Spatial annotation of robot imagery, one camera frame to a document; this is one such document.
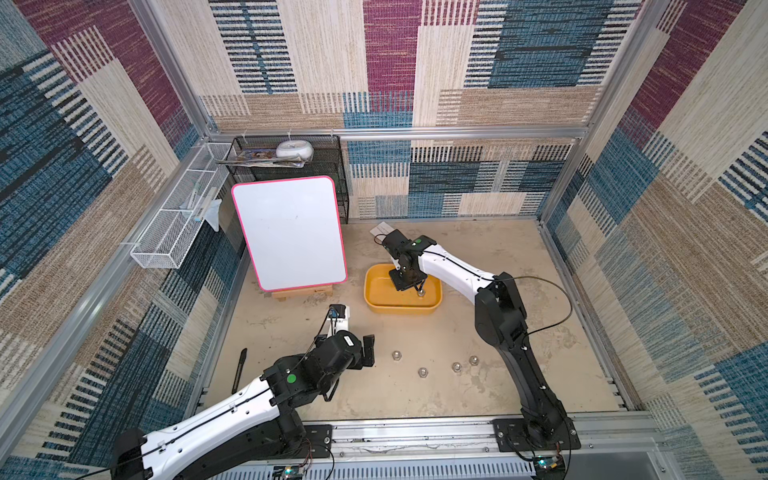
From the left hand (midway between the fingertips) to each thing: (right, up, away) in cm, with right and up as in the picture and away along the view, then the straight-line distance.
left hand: (360, 337), depth 76 cm
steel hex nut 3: (+26, -11, +9) cm, 30 cm away
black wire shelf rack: (-12, +50, +19) cm, 55 cm away
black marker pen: (-35, -8, +13) cm, 39 cm away
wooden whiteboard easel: (-16, +8, +20) cm, 27 cm away
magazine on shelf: (-31, +50, +16) cm, 60 cm away
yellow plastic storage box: (+5, +7, +23) cm, 25 cm away
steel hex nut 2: (+18, +8, +23) cm, 30 cm away
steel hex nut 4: (+32, -10, +10) cm, 35 cm away
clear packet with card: (+4, +29, +42) cm, 51 cm away
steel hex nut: (+16, -12, +9) cm, 22 cm away
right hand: (+11, +12, +22) cm, 27 cm away
